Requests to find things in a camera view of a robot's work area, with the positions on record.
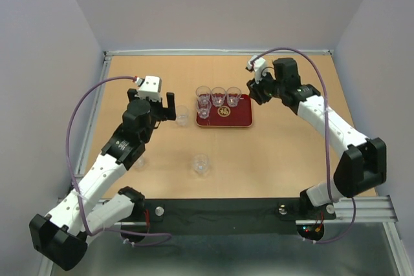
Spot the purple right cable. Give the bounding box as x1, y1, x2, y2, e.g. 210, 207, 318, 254
252, 47, 357, 245

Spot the purple cable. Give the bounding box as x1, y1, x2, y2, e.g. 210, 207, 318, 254
65, 76, 172, 247
252, 47, 357, 245

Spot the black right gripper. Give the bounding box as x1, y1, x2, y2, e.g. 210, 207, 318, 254
246, 69, 285, 105

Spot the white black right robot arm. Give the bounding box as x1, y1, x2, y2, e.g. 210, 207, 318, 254
246, 56, 387, 218

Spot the clear faceted glass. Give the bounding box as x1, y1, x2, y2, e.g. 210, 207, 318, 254
226, 87, 242, 107
195, 85, 211, 104
132, 156, 146, 170
211, 87, 226, 107
191, 154, 210, 176
176, 105, 189, 127
196, 100, 212, 119

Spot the metal front plate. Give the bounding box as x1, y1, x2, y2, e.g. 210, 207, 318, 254
52, 223, 398, 275

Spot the black base cloth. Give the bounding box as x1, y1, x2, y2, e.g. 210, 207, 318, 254
106, 196, 337, 237

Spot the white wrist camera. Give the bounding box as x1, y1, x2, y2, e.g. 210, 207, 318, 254
135, 76, 162, 102
246, 55, 268, 84

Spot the aluminium table frame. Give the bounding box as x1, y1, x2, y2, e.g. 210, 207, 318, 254
38, 48, 414, 276

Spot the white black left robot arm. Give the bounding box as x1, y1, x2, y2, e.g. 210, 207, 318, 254
29, 89, 176, 271

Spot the red lacquer tray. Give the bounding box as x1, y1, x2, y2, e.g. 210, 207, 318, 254
196, 94, 253, 128

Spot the white round knob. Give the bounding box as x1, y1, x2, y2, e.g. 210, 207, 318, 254
155, 206, 164, 217

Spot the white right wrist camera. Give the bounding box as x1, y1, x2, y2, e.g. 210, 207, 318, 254
246, 55, 268, 84

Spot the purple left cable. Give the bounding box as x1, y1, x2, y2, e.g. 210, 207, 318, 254
65, 76, 172, 247

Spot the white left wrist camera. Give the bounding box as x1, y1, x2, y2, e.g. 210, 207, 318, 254
135, 76, 162, 102

